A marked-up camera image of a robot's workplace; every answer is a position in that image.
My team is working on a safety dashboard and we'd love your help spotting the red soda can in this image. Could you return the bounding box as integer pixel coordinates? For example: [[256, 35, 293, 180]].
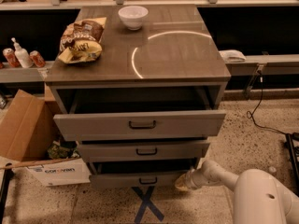
[[3, 48, 21, 68], [30, 50, 46, 67]]

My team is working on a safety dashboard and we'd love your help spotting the white ceramic bowl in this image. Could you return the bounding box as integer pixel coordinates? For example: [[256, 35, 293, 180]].
[[118, 6, 149, 31]]

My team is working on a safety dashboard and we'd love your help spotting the grey bottom drawer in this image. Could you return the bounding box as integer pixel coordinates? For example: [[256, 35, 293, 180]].
[[90, 158, 198, 189]]

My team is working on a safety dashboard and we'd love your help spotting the grey middle drawer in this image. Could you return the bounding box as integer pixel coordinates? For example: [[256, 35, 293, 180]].
[[77, 139, 209, 162]]

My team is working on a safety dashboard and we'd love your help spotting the grey wooden drawer cabinet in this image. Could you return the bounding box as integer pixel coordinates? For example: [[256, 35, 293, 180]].
[[45, 5, 232, 173]]

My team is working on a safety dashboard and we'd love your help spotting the folded white cloth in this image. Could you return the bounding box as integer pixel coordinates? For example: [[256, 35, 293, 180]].
[[220, 49, 246, 63]]

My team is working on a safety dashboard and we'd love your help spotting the white printed cardboard box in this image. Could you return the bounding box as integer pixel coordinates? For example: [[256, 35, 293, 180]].
[[25, 158, 92, 187]]

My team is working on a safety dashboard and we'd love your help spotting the clear plastic bottle on floor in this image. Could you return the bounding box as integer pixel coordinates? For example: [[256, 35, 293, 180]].
[[268, 166, 277, 176]]

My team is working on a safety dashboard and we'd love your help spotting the blue tape cross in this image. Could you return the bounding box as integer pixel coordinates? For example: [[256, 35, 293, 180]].
[[132, 186, 164, 224]]

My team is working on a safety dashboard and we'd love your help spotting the red soda can right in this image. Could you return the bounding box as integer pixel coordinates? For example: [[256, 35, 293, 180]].
[[30, 50, 46, 67]]

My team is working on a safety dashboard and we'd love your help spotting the black floor cable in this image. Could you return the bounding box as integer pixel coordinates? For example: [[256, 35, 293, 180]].
[[246, 69, 289, 136]]

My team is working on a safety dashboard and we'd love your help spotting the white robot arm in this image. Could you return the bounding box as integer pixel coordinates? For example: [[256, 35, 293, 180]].
[[175, 161, 299, 224]]

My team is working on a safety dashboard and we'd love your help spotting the black metal stand right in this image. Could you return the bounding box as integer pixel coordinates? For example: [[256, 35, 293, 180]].
[[285, 133, 299, 193]]

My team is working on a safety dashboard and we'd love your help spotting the red soda can left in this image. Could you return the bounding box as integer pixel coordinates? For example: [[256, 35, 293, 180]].
[[3, 48, 21, 68]]

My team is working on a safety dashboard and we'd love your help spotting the grey drawer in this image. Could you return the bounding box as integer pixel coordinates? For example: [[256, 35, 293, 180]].
[[90, 158, 198, 189], [77, 139, 209, 162], [54, 110, 225, 141]]

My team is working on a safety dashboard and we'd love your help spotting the yellow brown chip bag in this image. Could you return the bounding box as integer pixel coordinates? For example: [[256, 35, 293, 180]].
[[58, 17, 107, 64]]

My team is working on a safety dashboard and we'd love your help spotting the white pump bottle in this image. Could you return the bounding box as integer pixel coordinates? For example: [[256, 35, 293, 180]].
[[11, 37, 33, 68]]

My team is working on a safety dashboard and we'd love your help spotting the black pole left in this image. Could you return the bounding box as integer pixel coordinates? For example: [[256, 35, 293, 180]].
[[0, 163, 14, 224]]

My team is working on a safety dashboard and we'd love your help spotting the grey top drawer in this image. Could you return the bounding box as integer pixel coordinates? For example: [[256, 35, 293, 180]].
[[54, 110, 225, 141]]

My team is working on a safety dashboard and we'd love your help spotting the brown cardboard box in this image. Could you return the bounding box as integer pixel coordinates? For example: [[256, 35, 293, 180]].
[[0, 90, 57, 161]]

